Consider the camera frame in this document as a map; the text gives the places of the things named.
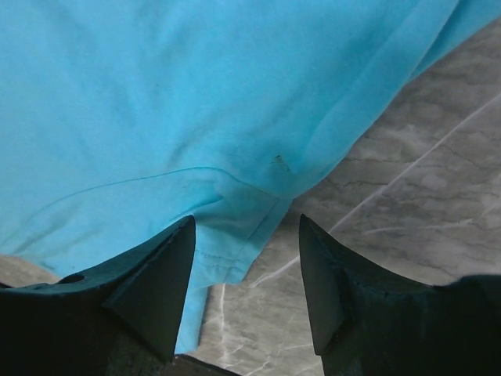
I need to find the black base beam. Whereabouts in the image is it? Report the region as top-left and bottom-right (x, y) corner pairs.
(164, 355), (239, 376)

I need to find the light blue t-shirt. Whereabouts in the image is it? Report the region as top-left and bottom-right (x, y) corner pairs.
(1, 1), (500, 353)

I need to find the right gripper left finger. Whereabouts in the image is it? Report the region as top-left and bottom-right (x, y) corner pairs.
(1, 216), (196, 375)

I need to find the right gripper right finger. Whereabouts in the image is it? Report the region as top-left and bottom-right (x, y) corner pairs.
(299, 216), (500, 375)

